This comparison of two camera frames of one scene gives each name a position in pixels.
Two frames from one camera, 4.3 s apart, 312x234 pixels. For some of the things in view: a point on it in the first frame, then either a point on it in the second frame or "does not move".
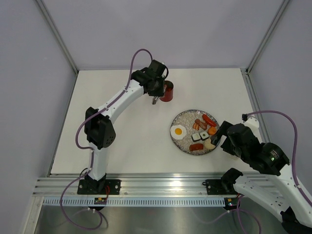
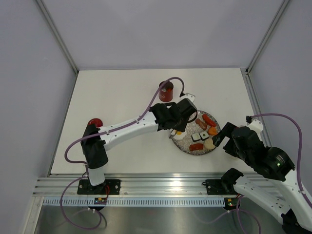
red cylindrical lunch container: (168, 91) does not move
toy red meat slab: (196, 146) does not move
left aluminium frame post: (57, 34) does not move
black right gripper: (221, 130) does not move
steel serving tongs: (155, 99) → (171, 136)
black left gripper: (159, 92) → (181, 127)
